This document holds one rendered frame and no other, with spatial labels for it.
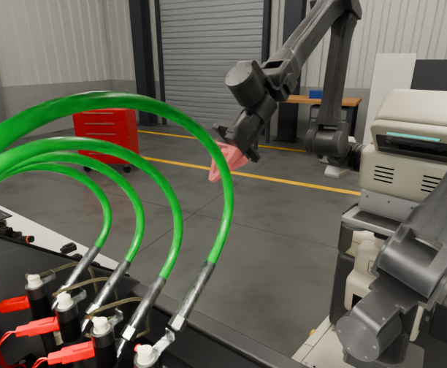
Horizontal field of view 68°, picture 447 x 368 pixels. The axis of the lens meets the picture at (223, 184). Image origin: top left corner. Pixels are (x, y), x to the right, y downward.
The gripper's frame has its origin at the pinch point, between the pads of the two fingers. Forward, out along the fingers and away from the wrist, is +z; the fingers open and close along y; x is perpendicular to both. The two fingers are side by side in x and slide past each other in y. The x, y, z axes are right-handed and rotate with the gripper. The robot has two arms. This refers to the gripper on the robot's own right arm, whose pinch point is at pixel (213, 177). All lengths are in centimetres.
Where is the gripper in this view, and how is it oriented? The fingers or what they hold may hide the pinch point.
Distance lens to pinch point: 63.9
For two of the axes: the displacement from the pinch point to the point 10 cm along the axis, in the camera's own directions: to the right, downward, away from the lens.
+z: -5.4, 8.1, -2.1
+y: -5.2, -5.2, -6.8
